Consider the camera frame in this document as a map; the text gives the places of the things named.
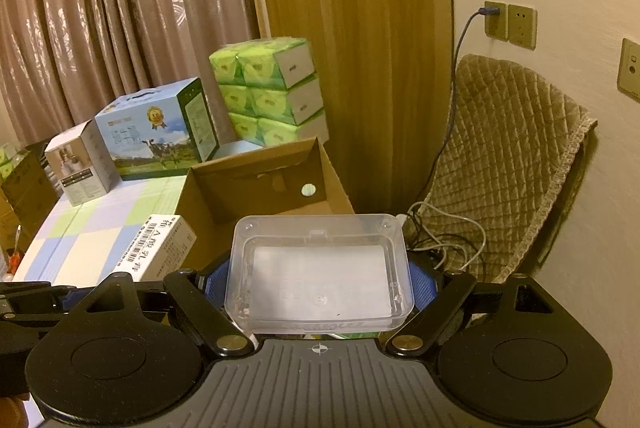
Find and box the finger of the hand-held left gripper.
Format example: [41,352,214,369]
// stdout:
[0,280,101,326]

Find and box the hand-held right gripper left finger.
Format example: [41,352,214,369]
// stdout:
[67,257,256,355]

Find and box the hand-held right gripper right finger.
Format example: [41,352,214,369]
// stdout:
[387,258,583,356]

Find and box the white toothpaste box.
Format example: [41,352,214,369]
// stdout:
[115,214,197,282]

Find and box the cardboard box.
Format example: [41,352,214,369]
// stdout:
[174,136,357,279]

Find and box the clear plastic box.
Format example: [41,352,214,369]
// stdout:
[224,213,417,335]

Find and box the checked tablecloth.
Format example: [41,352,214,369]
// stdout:
[12,140,262,285]

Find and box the tall brown cardboard carton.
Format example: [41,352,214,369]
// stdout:
[0,147,59,229]

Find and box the white appliance carton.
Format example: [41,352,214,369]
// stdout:
[43,120,121,207]

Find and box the green tissue packs bundle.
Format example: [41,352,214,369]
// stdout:
[0,146,17,182]

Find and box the quilted chair cover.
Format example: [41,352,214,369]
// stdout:
[419,54,599,285]

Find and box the blue milk gift box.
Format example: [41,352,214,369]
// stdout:
[94,77,221,181]

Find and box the stack of green tissue packs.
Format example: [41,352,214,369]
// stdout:
[208,37,330,147]

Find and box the wooden wardrobe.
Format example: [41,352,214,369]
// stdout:
[249,0,454,216]

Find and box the white cable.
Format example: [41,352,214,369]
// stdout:
[404,200,489,282]

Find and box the dark charging cable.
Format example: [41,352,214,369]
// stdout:
[424,6,501,209]

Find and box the wall socket with plug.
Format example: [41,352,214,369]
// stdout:
[483,0,509,41]

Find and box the empty wall socket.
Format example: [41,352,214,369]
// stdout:
[506,3,539,50]

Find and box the square data wall socket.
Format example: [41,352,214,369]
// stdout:
[617,38,640,102]

